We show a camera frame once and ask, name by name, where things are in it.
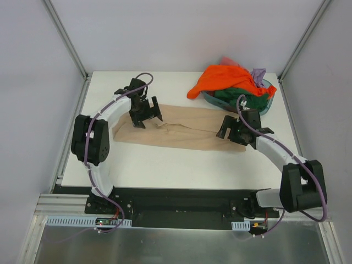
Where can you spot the orange t shirt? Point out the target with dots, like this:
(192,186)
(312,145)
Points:
(221,77)

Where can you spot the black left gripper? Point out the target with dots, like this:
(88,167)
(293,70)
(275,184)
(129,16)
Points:
(147,113)

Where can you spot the left aluminium frame post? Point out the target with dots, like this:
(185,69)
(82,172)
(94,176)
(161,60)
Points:
(58,24)

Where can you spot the lilac t shirt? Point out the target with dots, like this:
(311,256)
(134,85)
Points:
(257,75)

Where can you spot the aluminium frame post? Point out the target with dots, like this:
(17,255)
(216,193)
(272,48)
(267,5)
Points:
(58,24)
(312,25)

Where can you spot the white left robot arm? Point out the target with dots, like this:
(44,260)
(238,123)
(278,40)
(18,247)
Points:
(93,134)

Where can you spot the right white cable duct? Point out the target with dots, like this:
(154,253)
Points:
(246,225)

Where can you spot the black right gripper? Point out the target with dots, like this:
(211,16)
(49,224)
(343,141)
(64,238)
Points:
(231,131)

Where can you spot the right aluminium frame post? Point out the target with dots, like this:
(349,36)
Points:
(312,25)

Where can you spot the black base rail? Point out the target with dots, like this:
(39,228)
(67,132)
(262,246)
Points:
(175,208)

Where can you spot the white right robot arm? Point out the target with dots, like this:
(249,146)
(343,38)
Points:
(302,185)

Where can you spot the left white cable duct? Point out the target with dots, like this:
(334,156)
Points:
(75,221)

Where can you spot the white cable duct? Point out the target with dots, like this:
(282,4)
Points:
(246,225)
(75,221)

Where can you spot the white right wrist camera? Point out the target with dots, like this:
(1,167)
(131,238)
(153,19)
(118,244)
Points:
(242,105)

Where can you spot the green t shirt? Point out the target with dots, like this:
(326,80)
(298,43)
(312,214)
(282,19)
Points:
(231,95)

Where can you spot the teal plastic laundry basket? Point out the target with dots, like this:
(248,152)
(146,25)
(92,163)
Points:
(210,98)

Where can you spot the beige t shirt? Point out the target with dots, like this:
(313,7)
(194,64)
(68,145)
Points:
(182,128)

